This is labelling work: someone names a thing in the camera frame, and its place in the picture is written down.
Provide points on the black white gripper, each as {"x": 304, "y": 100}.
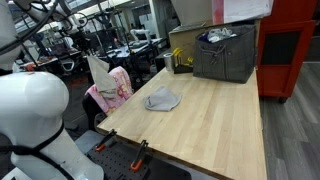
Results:
{"x": 81, "y": 42}

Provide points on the white towel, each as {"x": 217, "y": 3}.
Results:
{"x": 104, "y": 82}

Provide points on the pink patterned jersey blanket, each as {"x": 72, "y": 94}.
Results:
{"x": 123, "y": 91}

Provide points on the grey cloth under towel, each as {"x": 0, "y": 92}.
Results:
{"x": 162, "y": 100}

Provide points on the black office chair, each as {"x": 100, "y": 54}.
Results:
{"x": 94, "y": 113}

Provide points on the cardboard box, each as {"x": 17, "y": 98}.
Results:
{"x": 184, "y": 36}

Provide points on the yellow flowers in black tray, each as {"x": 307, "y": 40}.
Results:
{"x": 183, "y": 66}

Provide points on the orange black clamp near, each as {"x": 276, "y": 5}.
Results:
{"x": 100, "y": 146}

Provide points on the orange black clamp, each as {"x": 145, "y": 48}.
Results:
{"x": 138, "y": 160}
{"x": 100, "y": 146}

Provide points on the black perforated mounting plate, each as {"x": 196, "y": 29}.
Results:
{"x": 116, "y": 162}

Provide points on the white clothes in basket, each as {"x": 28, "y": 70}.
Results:
{"x": 215, "y": 35}

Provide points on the orange black clamp far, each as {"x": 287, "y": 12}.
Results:
{"x": 138, "y": 160}

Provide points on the dark grey fabric basket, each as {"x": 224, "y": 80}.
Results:
{"x": 230, "y": 59}

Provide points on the red metal cabinet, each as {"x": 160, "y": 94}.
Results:
{"x": 284, "y": 39}

